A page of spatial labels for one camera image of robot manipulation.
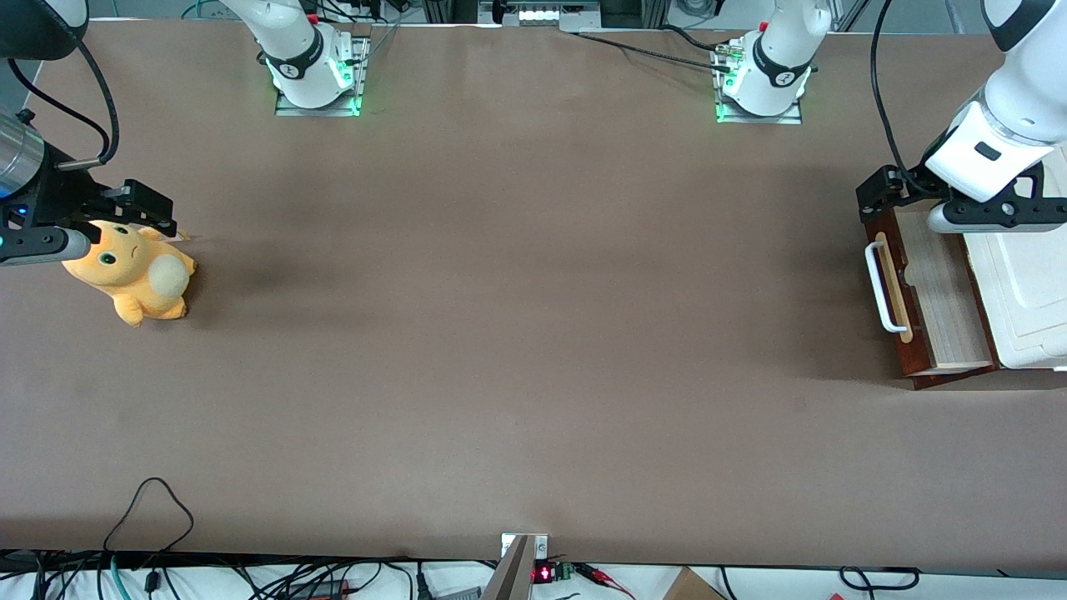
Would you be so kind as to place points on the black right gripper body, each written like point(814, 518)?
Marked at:
point(60, 193)

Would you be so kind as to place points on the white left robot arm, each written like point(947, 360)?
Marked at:
point(1017, 92)

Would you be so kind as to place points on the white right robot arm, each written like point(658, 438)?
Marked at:
point(300, 58)

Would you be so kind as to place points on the orange plush toy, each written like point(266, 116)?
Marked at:
point(137, 279)

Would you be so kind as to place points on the white cabinet box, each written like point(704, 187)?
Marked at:
point(1029, 292)

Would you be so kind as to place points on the white led light bar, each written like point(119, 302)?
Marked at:
point(538, 14)

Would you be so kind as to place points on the black power adapter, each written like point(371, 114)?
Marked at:
point(321, 589)

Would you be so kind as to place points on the brown cardboard box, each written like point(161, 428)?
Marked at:
point(692, 586)

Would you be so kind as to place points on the red display circuit module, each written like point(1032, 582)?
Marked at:
point(546, 572)

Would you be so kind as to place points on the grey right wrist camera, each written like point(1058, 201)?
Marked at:
point(42, 246)

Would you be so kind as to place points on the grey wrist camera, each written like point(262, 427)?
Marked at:
point(42, 246)
point(940, 218)

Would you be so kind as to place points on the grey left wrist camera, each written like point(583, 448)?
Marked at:
point(940, 218)

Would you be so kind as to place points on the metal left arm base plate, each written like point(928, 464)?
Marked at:
point(763, 117)

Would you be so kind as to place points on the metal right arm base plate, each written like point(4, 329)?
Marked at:
point(317, 110)

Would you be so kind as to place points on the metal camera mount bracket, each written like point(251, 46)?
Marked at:
point(513, 567)

